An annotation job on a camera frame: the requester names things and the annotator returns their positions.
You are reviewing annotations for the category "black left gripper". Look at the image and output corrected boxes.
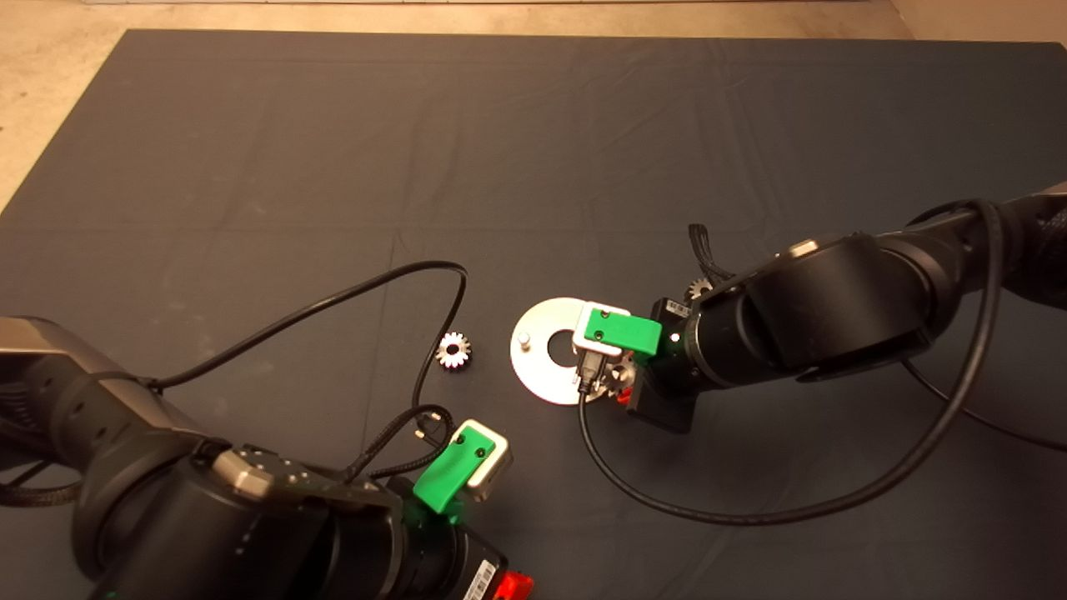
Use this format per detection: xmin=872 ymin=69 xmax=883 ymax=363
xmin=392 ymin=525 xmax=534 ymax=600

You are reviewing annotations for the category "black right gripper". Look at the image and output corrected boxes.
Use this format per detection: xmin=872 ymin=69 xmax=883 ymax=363
xmin=615 ymin=298 xmax=699 ymax=434

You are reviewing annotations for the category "round metal carrier plate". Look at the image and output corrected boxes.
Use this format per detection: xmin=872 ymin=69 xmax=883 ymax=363
xmin=510 ymin=297 xmax=624 ymax=407

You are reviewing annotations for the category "dark grey table cloth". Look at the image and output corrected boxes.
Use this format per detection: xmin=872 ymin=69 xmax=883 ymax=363
xmin=0 ymin=29 xmax=1067 ymax=600

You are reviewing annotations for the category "green right camera mount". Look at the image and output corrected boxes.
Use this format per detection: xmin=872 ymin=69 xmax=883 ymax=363
xmin=584 ymin=307 xmax=664 ymax=361

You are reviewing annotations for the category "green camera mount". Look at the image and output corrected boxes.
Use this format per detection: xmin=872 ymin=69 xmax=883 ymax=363
xmin=584 ymin=307 xmax=664 ymax=361
xmin=413 ymin=423 xmax=495 ymax=524

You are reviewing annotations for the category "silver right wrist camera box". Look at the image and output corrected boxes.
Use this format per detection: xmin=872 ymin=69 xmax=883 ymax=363
xmin=572 ymin=300 xmax=632 ymax=359

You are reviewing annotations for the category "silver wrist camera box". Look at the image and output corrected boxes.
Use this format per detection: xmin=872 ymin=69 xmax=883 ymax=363
xmin=572 ymin=300 xmax=632 ymax=359
xmin=450 ymin=418 xmax=513 ymax=503

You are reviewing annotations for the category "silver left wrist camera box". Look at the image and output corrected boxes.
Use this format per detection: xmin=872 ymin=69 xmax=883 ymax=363
xmin=450 ymin=418 xmax=513 ymax=503

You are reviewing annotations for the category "green left camera mount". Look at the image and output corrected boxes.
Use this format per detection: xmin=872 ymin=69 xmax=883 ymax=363
xmin=413 ymin=423 xmax=495 ymax=524

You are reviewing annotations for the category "braided black right gripper cable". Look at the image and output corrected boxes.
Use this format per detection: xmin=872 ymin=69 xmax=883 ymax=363
xmin=688 ymin=223 xmax=734 ymax=284

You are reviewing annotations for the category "braided black gripper cable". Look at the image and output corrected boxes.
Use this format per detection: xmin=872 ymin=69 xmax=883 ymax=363
xmin=688 ymin=223 xmax=734 ymax=284
xmin=342 ymin=404 xmax=455 ymax=484

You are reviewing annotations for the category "braided black left gripper cable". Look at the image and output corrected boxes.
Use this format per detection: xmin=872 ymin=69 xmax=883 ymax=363
xmin=342 ymin=404 xmax=455 ymax=484

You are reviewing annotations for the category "black left camera cable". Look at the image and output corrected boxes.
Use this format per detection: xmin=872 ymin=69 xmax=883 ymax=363
xmin=146 ymin=261 xmax=468 ymax=443

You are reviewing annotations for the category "braided black left arm hose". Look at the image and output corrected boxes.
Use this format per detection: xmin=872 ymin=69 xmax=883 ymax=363
xmin=0 ymin=462 xmax=84 ymax=509

